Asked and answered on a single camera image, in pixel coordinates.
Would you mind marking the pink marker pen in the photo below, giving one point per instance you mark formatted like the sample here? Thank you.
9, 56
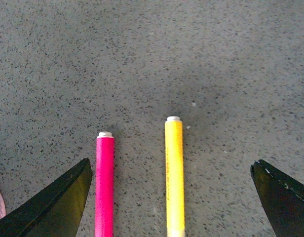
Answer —
104, 190

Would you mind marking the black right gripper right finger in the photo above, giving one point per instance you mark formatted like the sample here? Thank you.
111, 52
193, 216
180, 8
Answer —
282, 198

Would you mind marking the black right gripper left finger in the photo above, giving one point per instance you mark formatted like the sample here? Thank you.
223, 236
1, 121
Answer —
55, 211

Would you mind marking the yellow marker pen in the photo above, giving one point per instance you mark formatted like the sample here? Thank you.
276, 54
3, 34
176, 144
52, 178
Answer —
174, 162

